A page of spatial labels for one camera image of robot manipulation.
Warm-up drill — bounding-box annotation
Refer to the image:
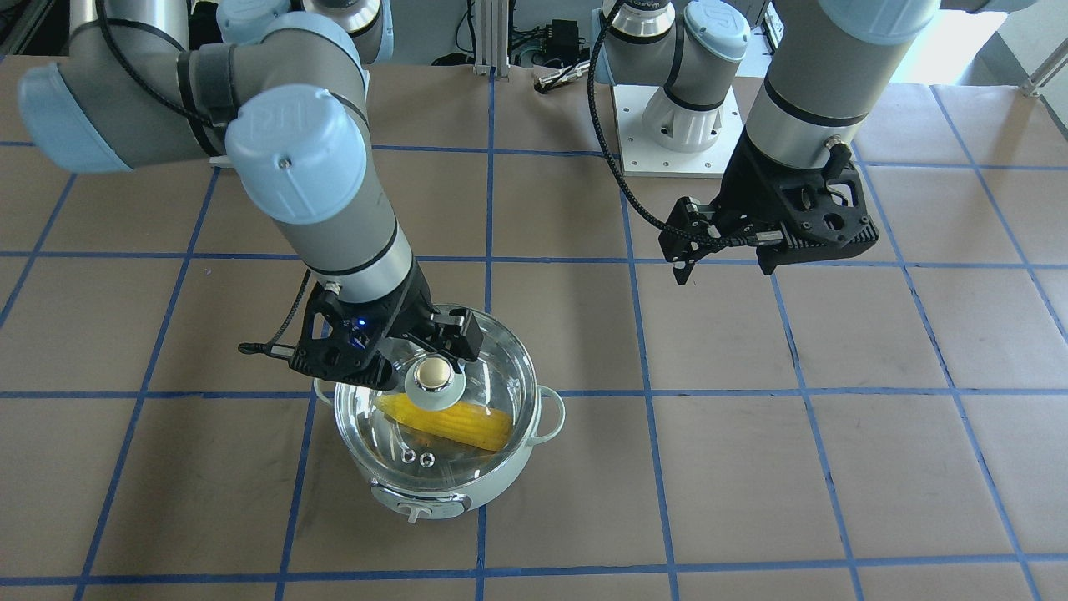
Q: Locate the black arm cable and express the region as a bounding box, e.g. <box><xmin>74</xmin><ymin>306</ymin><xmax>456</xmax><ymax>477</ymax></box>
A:
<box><xmin>587</xmin><ymin>0</ymin><xmax>785</xmax><ymax>249</ymax></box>
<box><xmin>238</xmin><ymin>269</ymin><xmax>314</xmax><ymax>358</ymax></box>

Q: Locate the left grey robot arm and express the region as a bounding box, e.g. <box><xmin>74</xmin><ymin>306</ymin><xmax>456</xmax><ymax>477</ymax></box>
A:
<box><xmin>17</xmin><ymin>1</ymin><xmax>900</xmax><ymax>309</ymax></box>

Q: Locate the black power adapter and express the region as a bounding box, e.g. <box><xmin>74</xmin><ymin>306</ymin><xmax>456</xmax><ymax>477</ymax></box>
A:
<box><xmin>544</xmin><ymin>19</ymin><xmax>581</xmax><ymax>64</ymax></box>

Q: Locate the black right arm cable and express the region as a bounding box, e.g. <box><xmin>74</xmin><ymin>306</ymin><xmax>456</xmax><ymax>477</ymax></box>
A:
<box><xmin>238</xmin><ymin>269</ymin><xmax>314</xmax><ymax>358</ymax></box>

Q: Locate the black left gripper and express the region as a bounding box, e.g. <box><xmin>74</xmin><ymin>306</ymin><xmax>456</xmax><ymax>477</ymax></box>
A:
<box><xmin>657</xmin><ymin>135</ymin><xmax>879</xmax><ymax>285</ymax></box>

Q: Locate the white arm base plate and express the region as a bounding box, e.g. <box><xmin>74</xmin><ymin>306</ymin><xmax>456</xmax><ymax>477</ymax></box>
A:
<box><xmin>613</xmin><ymin>85</ymin><xmax>743</xmax><ymax>179</ymax></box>

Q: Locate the aluminium frame post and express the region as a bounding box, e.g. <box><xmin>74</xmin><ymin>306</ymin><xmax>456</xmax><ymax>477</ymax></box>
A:
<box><xmin>469</xmin><ymin>1</ymin><xmax>511</xmax><ymax>79</ymax></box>

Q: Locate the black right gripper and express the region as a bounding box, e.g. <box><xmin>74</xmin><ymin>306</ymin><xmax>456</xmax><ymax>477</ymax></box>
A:
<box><xmin>290</xmin><ymin>264</ymin><xmax>484</xmax><ymax>391</ymax></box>

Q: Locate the pale green electric pot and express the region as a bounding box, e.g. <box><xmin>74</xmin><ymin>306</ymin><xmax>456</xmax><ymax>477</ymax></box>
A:
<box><xmin>313</xmin><ymin>304</ymin><xmax>566</xmax><ymax>524</ymax></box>

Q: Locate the yellow corn cob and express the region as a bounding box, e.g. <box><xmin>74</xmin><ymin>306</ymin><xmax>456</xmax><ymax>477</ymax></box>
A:
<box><xmin>374</xmin><ymin>393</ymin><xmax>512</xmax><ymax>452</ymax></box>

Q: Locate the glass pot lid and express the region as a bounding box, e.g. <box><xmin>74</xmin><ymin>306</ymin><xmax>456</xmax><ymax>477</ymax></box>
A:
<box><xmin>334</xmin><ymin>304</ymin><xmax>537</xmax><ymax>490</ymax></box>

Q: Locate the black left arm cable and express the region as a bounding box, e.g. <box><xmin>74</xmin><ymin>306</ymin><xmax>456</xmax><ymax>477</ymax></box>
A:
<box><xmin>587</xmin><ymin>0</ymin><xmax>785</xmax><ymax>249</ymax></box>

